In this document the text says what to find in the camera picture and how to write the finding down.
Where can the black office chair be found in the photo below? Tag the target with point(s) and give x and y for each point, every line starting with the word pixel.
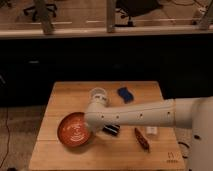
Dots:
pixel 50 7
pixel 133 8

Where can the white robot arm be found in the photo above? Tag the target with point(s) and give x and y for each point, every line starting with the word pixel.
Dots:
pixel 189 113

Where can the black office chair right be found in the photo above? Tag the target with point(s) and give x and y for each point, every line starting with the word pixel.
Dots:
pixel 133 8

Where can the black striped box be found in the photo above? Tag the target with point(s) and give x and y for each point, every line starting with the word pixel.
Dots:
pixel 111 129

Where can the clear plastic cup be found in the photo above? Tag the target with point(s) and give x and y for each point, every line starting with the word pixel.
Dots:
pixel 98 93

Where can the black office chair left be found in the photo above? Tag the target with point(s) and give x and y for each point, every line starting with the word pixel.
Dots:
pixel 50 7

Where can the orange ceramic bowl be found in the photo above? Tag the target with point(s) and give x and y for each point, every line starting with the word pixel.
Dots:
pixel 72 131

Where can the small white bottle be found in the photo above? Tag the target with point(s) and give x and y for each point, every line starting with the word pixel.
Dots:
pixel 150 130

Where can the blue sponge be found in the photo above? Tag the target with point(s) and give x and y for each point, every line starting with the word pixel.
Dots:
pixel 125 94

